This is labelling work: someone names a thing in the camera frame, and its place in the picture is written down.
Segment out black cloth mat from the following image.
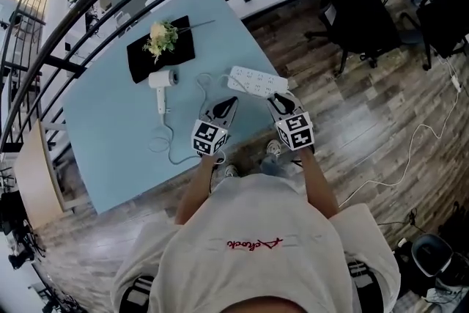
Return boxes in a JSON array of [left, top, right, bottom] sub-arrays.
[[126, 15, 197, 85]]

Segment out black metal railing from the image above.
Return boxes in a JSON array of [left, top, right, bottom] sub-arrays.
[[0, 0, 333, 158]]

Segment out person's right shoe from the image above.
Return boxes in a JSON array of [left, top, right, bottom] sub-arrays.
[[266, 139, 283, 159]]

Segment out person's white shirt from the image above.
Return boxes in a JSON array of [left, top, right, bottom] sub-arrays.
[[111, 173, 402, 313]]

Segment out long white floor cable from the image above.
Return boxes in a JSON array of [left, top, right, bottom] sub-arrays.
[[337, 56, 463, 209]]

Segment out person's right forearm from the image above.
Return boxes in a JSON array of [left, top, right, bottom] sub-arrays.
[[298, 146, 340, 221]]

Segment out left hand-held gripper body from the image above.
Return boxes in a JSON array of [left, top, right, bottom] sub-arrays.
[[191, 96, 242, 158]]

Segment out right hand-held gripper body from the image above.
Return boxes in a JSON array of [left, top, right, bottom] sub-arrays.
[[266, 91, 316, 152]]

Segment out person's left forearm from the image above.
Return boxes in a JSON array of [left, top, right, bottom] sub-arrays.
[[174, 152, 222, 227]]

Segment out grey round chair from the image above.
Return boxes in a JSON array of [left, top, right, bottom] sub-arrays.
[[410, 232, 469, 291]]

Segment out white hair dryer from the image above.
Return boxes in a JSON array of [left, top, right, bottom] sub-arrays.
[[147, 70, 181, 116]]

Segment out person's grey trousers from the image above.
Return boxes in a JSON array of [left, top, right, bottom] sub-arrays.
[[256, 152, 302, 177]]

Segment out black tripod equipment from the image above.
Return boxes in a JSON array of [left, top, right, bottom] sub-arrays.
[[0, 189, 47, 270]]

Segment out black office chair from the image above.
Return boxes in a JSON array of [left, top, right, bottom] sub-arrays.
[[305, 0, 403, 73], [398, 0, 469, 72]]

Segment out white hair dryer cable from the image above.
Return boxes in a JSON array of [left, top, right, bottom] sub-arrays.
[[148, 72, 232, 164]]

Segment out light wooden board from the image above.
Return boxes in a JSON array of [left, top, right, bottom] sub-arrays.
[[12, 117, 70, 229]]

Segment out yellow flower bouquet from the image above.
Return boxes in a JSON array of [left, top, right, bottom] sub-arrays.
[[141, 19, 216, 65]]

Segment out white power strip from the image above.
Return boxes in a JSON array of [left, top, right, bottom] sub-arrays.
[[226, 65, 289, 99]]

